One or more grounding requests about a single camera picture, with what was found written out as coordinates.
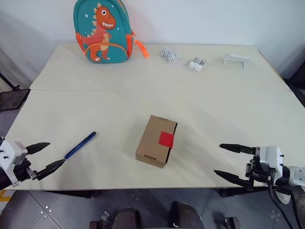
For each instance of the clear plastic stand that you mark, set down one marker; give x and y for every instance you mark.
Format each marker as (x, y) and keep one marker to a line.
(236, 59)

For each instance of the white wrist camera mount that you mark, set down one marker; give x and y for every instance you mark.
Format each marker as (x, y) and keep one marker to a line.
(274, 157)
(8, 155)

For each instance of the blue pen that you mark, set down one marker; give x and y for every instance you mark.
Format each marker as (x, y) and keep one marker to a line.
(79, 145)

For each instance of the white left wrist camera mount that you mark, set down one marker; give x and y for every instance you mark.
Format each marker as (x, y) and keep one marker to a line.
(8, 155)

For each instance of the black table leg bar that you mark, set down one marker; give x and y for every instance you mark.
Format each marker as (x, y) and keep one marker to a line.
(240, 191)
(71, 192)

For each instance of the brown cardboard box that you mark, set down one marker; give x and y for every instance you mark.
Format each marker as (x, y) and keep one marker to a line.
(149, 143)

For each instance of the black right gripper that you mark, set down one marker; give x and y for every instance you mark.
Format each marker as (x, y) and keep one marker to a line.
(258, 173)

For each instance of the red tape patch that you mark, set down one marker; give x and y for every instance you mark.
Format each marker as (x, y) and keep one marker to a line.
(166, 139)

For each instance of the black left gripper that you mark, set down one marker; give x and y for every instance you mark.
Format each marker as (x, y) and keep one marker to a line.
(23, 173)

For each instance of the black stand frame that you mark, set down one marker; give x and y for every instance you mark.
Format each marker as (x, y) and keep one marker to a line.
(12, 97)

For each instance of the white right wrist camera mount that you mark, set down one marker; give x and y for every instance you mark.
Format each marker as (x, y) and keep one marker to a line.
(274, 157)

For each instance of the dark rounded shape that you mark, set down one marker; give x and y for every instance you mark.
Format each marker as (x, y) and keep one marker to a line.
(184, 215)
(128, 218)

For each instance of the black equipment beside table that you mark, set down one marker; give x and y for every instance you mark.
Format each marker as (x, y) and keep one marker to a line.
(296, 78)

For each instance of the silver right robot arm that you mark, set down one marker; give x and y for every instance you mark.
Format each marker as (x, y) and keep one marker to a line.
(297, 177)

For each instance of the teal dinosaur backpack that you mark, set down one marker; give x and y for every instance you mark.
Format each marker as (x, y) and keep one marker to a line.
(104, 31)

